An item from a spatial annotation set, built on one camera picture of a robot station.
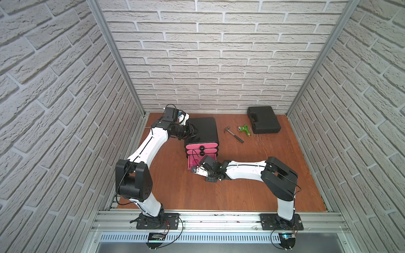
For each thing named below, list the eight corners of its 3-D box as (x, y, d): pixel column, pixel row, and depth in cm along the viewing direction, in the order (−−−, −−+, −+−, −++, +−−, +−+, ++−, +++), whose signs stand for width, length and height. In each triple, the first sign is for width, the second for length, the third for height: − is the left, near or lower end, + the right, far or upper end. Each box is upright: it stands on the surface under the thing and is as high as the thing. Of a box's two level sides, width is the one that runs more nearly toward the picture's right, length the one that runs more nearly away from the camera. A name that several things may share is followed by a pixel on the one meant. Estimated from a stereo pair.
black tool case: (251, 133, 110) (253, 128, 105) (246, 111, 124) (248, 106, 120) (278, 133, 110) (281, 128, 106) (270, 111, 124) (272, 106, 120)
